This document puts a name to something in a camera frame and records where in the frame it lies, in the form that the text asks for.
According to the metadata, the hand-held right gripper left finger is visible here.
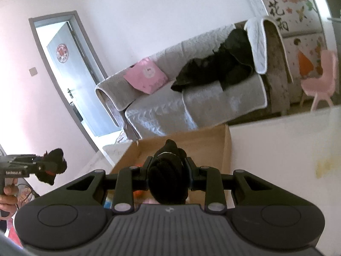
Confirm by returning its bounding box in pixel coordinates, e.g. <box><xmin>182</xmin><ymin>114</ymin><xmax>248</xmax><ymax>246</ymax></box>
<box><xmin>64</xmin><ymin>156</ymin><xmax>153</xmax><ymax>215</ymax></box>

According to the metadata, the pink plastic chair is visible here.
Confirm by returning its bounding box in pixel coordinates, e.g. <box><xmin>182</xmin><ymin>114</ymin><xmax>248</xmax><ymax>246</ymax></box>
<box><xmin>299</xmin><ymin>49</ymin><xmax>338</xmax><ymax>111</ymax></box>

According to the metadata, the black sock bundle red band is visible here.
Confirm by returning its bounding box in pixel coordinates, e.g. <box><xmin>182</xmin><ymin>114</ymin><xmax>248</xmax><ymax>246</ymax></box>
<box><xmin>36</xmin><ymin>148</ymin><xmax>68</xmax><ymax>186</ymax></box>

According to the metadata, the grey sofa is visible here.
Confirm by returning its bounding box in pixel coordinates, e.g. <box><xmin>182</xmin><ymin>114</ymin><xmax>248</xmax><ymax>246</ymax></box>
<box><xmin>95</xmin><ymin>18</ymin><xmax>294</xmax><ymax>142</ymax></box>

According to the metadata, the white quilted armrest cover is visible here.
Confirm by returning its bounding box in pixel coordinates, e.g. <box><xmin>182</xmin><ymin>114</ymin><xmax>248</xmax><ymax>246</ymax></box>
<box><xmin>244</xmin><ymin>17</ymin><xmax>278</xmax><ymax>75</ymax></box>

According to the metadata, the floral decorated cabinet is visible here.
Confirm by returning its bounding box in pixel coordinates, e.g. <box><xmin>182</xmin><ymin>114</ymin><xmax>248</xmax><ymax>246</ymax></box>
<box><xmin>249</xmin><ymin>0</ymin><xmax>329</xmax><ymax>105</ymax></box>

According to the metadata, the cardboard box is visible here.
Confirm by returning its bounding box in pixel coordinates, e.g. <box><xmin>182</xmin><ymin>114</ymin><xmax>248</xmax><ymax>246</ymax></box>
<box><xmin>110</xmin><ymin>124</ymin><xmax>232</xmax><ymax>209</ymax></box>

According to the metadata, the person's left hand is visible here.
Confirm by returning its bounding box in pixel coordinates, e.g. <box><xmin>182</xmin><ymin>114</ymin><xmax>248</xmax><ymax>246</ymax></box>
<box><xmin>0</xmin><ymin>178</ymin><xmax>20</xmax><ymax>220</ymax></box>

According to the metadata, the pink cushion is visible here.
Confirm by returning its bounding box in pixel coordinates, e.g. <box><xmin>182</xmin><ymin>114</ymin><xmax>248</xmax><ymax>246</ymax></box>
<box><xmin>123</xmin><ymin>57</ymin><xmax>169</xmax><ymax>95</ymax></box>

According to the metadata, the grey door frame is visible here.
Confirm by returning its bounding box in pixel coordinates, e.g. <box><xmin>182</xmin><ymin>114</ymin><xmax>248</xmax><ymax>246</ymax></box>
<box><xmin>28</xmin><ymin>10</ymin><xmax>126</xmax><ymax>153</ymax></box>

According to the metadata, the round red door decoration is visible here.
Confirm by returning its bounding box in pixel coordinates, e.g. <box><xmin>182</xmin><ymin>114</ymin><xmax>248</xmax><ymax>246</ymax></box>
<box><xmin>56</xmin><ymin>43</ymin><xmax>70</xmax><ymax>63</ymax></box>

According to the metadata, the black clothes pile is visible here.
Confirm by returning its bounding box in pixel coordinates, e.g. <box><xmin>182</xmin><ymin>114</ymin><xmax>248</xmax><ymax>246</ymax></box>
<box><xmin>170</xmin><ymin>28</ymin><xmax>256</xmax><ymax>92</ymax></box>

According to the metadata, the white desktop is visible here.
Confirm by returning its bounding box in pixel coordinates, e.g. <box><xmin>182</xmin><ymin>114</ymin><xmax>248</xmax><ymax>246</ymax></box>
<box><xmin>80</xmin><ymin>106</ymin><xmax>341</xmax><ymax>211</ymax></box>

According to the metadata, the black sock bundle white stripe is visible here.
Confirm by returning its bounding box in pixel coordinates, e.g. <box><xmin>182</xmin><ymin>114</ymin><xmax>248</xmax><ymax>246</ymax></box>
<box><xmin>147</xmin><ymin>139</ymin><xmax>191</xmax><ymax>206</ymax></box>

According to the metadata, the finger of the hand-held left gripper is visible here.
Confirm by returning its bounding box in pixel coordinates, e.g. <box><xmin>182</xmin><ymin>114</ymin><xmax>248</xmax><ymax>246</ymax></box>
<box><xmin>25</xmin><ymin>160</ymin><xmax>50</xmax><ymax>174</ymax></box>
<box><xmin>7</xmin><ymin>154</ymin><xmax>38</xmax><ymax>164</ymax></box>

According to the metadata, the grey quilted sofa cover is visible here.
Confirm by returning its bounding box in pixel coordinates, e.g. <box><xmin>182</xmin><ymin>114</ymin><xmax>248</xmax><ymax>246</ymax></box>
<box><xmin>125</xmin><ymin>81</ymin><xmax>199</xmax><ymax>141</ymax></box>
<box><xmin>182</xmin><ymin>73</ymin><xmax>268</xmax><ymax>128</ymax></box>
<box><xmin>95</xmin><ymin>23</ymin><xmax>236</xmax><ymax>112</ymax></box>

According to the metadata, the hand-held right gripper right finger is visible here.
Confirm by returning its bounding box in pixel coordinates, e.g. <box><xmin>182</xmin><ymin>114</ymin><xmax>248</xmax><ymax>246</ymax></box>
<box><xmin>186</xmin><ymin>156</ymin><xmax>275</xmax><ymax>215</ymax></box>

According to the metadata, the grey door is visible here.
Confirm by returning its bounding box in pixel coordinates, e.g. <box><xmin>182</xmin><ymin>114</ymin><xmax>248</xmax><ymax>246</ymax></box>
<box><xmin>46</xmin><ymin>22</ymin><xmax>122</xmax><ymax>137</ymax></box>

